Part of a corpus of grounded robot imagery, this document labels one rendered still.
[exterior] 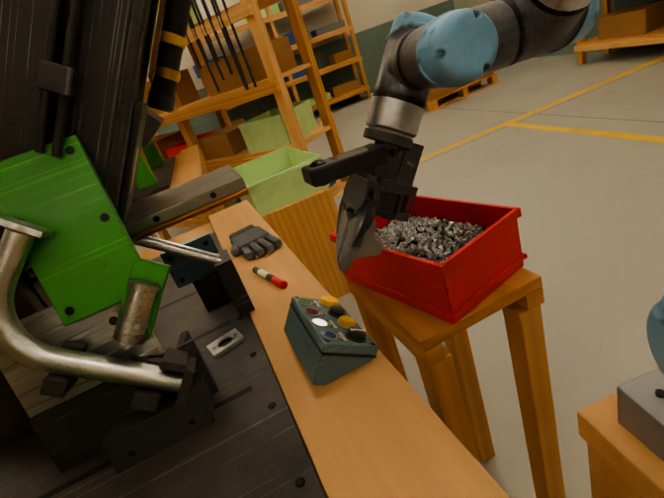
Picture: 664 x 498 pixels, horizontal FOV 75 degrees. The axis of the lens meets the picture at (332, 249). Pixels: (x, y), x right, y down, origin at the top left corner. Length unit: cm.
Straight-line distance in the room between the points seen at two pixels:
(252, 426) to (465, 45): 50
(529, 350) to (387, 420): 48
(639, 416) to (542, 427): 59
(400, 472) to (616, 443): 22
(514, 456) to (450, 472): 113
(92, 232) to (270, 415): 32
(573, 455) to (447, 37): 132
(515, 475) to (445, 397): 72
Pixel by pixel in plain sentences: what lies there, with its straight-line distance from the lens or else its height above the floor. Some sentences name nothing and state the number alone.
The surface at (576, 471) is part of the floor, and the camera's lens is 156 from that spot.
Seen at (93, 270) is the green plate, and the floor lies 112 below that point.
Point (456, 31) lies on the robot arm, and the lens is 51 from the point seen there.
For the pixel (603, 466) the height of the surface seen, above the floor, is 79.
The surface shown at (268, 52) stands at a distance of 302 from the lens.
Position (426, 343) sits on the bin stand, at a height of 79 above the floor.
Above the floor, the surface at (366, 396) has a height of 90.
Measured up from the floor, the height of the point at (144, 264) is 110.
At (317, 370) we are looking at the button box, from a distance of 56.
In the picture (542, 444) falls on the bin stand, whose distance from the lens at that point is 113.
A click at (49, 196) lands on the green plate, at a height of 122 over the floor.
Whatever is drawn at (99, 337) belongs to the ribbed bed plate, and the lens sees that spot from 65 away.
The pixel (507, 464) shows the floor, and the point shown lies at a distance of 156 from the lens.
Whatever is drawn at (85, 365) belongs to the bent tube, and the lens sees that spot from 61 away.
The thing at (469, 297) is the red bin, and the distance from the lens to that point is 78.
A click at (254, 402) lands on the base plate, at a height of 90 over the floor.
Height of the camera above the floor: 127
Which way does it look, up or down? 25 degrees down
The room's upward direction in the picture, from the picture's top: 20 degrees counter-clockwise
